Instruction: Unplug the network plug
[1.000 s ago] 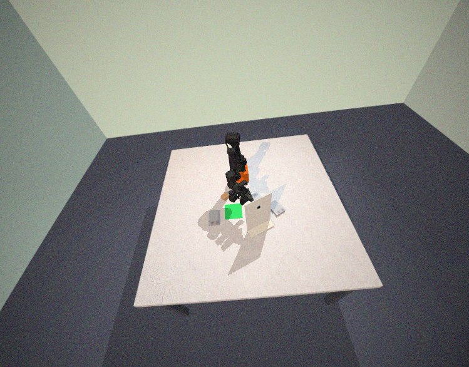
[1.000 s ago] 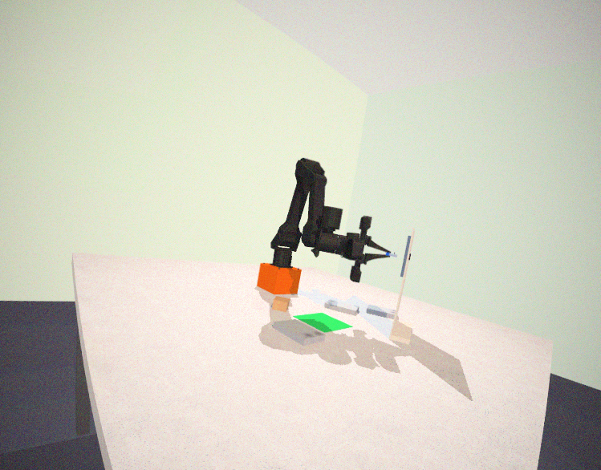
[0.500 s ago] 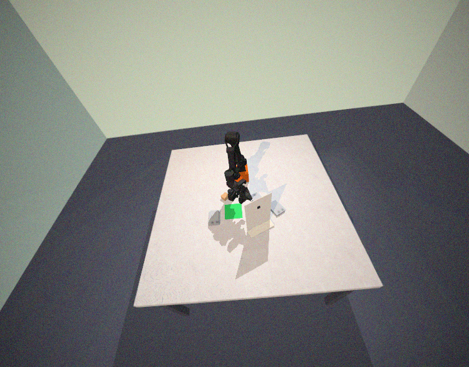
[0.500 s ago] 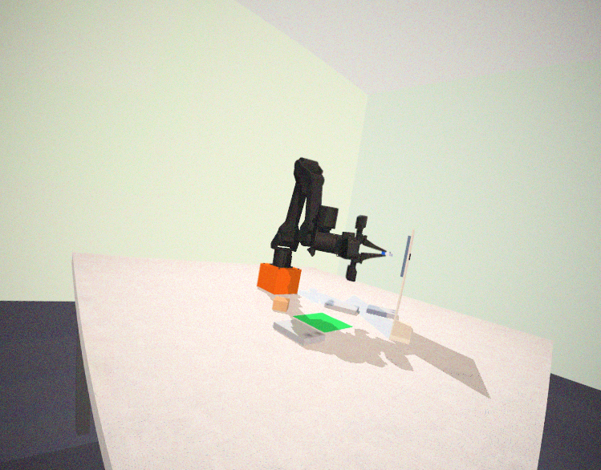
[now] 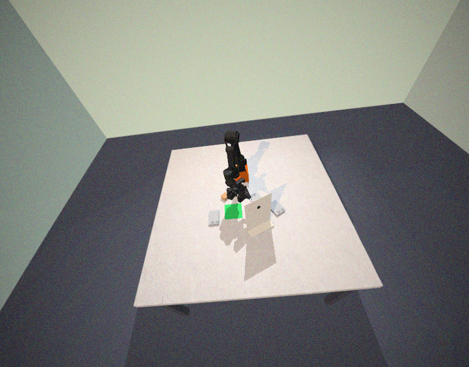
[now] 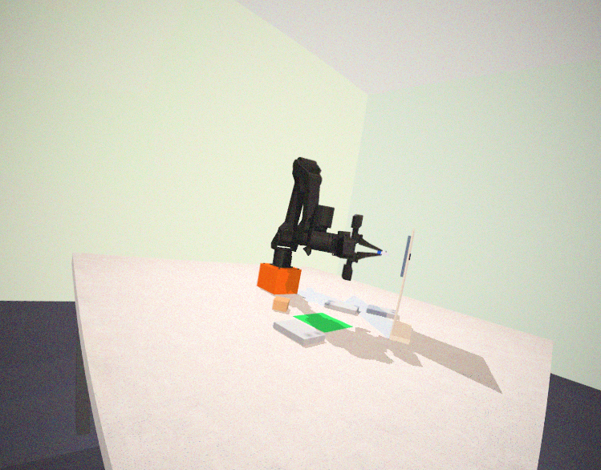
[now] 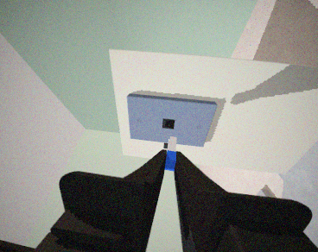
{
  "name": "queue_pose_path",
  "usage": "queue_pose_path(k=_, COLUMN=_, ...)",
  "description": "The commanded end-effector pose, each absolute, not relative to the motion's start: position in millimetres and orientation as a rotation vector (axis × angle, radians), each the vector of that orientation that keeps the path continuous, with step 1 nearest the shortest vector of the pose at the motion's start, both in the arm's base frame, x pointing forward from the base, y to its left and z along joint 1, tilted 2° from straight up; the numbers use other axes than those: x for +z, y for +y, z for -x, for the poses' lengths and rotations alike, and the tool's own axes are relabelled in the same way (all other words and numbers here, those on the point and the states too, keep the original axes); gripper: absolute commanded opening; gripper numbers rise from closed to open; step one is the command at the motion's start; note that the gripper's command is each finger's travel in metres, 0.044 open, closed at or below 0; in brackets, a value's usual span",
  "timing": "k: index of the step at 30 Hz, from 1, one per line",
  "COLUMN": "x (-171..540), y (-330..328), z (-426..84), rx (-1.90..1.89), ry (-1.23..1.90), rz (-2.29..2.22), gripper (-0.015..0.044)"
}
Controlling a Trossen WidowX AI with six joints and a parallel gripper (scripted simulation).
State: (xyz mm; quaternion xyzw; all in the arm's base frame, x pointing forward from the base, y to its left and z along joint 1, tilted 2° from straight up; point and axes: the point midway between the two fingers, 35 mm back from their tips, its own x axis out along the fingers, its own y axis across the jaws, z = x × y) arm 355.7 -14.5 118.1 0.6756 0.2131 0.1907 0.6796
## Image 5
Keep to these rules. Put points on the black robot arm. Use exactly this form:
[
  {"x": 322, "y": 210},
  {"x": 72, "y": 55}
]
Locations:
[{"x": 234, "y": 158}]

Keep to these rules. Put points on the green square marking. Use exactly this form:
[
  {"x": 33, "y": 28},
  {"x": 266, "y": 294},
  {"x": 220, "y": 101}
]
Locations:
[{"x": 233, "y": 211}]

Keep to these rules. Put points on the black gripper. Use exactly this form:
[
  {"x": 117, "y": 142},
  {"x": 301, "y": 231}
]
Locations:
[{"x": 241, "y": 190}]

